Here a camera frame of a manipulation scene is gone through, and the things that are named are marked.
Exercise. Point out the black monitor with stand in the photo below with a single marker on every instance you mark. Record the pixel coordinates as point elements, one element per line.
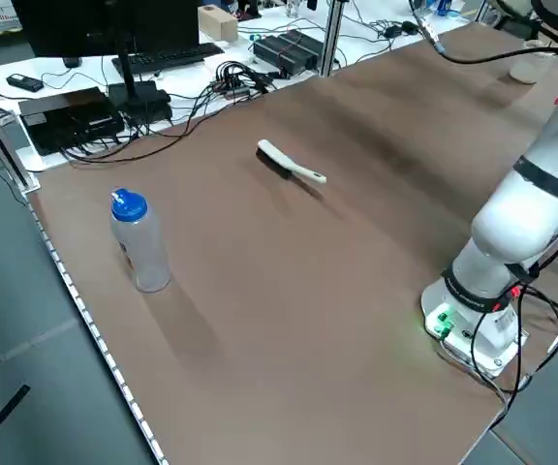
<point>90,24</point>

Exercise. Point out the black keyboard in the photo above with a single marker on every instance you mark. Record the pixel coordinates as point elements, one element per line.
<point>177,55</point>

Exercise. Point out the black power adapter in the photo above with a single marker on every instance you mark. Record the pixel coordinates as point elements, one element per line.
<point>393,32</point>
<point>410,28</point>

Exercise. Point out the small beige lidded bin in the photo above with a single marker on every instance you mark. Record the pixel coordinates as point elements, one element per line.
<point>523,72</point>

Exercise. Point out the black finned power box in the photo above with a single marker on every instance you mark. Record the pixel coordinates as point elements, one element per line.
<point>279,53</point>
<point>308,42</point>

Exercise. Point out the wooden block with hole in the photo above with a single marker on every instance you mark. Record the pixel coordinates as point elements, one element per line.
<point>218,24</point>

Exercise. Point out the aluminium post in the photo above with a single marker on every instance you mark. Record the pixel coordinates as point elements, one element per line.
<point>332,39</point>

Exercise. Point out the black flat computer box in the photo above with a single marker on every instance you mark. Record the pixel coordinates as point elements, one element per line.
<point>66,114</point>

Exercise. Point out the black mouse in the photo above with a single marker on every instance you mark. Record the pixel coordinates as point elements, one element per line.
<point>72,62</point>

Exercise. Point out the white brush with black bristles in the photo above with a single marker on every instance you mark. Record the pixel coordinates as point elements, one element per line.
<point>279,157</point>

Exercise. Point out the small black handheld device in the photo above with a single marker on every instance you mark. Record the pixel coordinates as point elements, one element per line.
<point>24,82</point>

